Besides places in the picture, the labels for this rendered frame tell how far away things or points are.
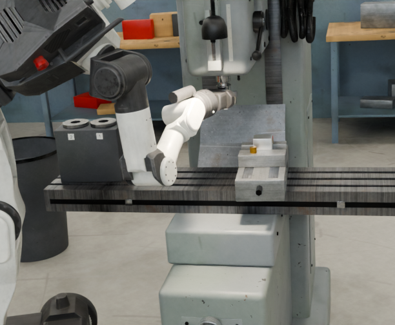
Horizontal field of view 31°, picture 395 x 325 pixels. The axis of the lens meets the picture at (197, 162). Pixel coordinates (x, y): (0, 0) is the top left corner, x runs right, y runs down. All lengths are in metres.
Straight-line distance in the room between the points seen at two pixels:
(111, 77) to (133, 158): 0.23
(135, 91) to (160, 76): 4.95
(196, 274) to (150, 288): 1.54
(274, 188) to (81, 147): 0.69
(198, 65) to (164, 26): 3.97
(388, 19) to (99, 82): 4.32
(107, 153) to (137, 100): 0.62
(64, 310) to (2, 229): 0.48
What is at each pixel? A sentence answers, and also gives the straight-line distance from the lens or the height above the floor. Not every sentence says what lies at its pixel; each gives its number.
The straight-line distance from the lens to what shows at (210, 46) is 2.12.
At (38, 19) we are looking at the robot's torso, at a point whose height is 1.57.
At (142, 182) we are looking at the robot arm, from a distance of 1.90.
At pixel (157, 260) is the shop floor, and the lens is 3.98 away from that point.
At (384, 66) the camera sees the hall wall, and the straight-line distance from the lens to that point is 6.50.
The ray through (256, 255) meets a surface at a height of 0.79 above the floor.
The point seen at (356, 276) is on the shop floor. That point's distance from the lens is 3.74.
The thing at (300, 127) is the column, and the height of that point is 1.02.
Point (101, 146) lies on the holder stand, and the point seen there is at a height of 1.07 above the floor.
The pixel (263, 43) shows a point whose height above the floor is 1.38.
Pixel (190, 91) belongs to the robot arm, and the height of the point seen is 1.29.
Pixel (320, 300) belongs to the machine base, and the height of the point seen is 0.20.
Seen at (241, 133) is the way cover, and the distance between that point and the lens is 2.63.
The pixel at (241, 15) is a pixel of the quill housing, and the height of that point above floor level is 1.49.
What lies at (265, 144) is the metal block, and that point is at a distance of 2.27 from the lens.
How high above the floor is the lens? 1.75
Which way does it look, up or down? 18 degrees down
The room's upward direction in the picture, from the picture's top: 4 degrees counter-clockwise
